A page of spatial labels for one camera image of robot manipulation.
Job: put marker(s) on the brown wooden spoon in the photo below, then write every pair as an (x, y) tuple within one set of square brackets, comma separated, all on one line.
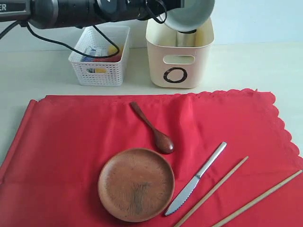
[(162, 141)]

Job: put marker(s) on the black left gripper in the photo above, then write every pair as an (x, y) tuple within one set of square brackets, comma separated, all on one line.
[(146, 9)]

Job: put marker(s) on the yellow lemon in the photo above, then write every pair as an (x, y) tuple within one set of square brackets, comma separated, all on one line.
[(112, 50)]

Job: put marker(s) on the red scalloped table cloth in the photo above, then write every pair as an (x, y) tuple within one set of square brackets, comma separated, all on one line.
[(49, 176)]

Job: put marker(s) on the white perforated plastic basket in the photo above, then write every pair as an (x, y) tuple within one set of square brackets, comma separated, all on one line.
[(115, 70)]

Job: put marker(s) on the yellow cheese wedge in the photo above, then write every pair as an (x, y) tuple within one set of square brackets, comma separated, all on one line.
[(100, 70)]

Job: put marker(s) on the steel table knife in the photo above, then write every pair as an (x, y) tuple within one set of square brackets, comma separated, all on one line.
[(191, 185)]

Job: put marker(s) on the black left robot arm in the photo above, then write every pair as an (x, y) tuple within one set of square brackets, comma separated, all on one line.
[(47, 14)]

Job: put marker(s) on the wooden chopstick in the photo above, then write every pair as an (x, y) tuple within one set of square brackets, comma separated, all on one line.
[(256, 200), (210, 193)]

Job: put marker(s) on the red sausage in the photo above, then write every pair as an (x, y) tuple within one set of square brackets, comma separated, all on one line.
[(115, 58)]

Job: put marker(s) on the blue white milk carton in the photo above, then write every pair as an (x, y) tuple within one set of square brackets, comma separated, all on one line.
[(93, 51)]

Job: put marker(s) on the shiny steel cup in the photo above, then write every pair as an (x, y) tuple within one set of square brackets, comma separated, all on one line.
[(186, 39)]

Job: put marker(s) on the cream plastic bin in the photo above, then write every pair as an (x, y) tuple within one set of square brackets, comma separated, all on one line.
[(177, 67)]

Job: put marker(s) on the brown wooden plate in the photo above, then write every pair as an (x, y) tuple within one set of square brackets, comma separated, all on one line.
[(136, 185)]

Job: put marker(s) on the white ceramic bowl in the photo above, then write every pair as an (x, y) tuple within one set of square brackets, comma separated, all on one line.
[(190, 16)]

